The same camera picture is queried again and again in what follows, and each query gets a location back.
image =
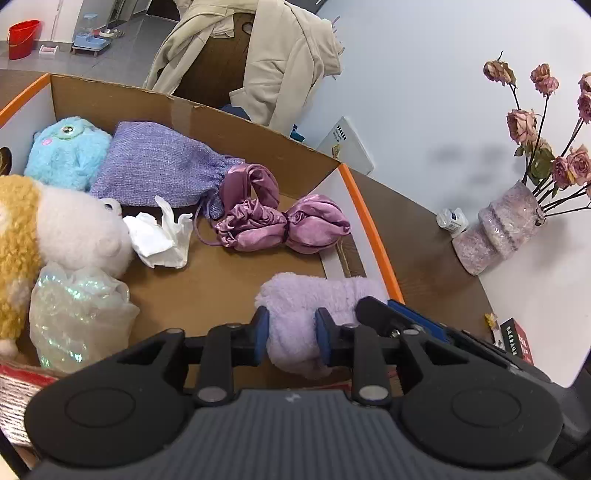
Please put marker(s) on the brown chair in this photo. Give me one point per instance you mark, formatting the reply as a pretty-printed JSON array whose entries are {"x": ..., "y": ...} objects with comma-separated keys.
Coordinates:
[{"x": 217, "y": 64}]

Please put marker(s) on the red plastic bucket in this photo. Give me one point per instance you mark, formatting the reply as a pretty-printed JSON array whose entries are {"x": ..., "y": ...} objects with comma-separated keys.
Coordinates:
[{"x": 23, "y": 41}]

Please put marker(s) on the blue plush toy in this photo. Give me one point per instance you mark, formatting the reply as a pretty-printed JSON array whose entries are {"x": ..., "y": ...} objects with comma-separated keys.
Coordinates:
[{"x": 64, "y": 157}]

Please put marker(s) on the dried pink roses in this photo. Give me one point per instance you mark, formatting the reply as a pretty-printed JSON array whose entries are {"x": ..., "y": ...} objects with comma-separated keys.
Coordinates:
[{"x": 524, "y": 124}]

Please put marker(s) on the purple satin scrunchie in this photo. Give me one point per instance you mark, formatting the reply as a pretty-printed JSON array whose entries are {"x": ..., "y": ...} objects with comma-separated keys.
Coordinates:
[{"x": 300, "y": 221}]

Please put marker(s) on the white tissue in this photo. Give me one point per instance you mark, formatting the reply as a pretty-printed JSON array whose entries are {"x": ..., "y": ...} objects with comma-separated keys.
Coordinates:
[{"x": 154, "y": 240}]

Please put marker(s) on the red and black box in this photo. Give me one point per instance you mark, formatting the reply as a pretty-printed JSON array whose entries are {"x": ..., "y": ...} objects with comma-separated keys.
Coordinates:
[{"x": 519, "y": 341}]

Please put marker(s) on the pink textured vase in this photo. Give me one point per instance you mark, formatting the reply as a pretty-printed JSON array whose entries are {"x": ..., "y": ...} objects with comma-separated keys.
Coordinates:
[{"x": 494, "y": 230}]

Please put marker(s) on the red cardboard box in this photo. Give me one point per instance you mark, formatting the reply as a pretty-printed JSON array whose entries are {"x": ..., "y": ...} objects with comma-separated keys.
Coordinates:
[{"x": 221, "y": 286}]

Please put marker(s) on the iridescent pouch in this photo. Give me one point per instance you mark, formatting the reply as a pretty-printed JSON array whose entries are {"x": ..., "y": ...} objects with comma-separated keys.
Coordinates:
[{"x": 74, "y": 314}]

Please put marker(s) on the yellow and white plush toy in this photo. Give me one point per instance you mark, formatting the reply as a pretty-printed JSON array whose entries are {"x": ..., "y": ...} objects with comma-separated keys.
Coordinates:
[{"x": 69, "y": 226}]

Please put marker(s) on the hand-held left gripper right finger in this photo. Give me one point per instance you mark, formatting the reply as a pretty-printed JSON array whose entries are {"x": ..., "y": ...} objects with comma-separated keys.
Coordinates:
[{"x": 323, "y": 337}]

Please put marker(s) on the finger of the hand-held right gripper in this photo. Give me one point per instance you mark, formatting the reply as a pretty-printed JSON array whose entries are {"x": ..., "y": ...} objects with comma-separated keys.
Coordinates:
[
  {"x": 376, "y": 314},
  {"x": 420, "y": 321}
]

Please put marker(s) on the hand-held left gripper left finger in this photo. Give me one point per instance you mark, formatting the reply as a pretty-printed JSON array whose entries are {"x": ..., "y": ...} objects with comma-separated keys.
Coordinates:
[{"x": 261, "y": 337}]

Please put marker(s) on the small white bottle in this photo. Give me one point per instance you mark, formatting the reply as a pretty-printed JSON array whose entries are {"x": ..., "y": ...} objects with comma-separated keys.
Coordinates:
[{"x": 452, "y": 221}]

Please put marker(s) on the lilac fluffy cloth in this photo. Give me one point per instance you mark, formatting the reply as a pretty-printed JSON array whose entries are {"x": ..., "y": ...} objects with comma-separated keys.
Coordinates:
[{"x": 295, "y": 304}]

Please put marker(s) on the beige jacket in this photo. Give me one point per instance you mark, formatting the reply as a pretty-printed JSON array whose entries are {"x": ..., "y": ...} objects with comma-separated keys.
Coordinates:
[{"x": 286, "y": 60}]

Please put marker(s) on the blue pet feeder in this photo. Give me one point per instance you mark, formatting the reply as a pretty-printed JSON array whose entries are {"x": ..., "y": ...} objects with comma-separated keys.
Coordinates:
[{"x": 90, "y": 39}]

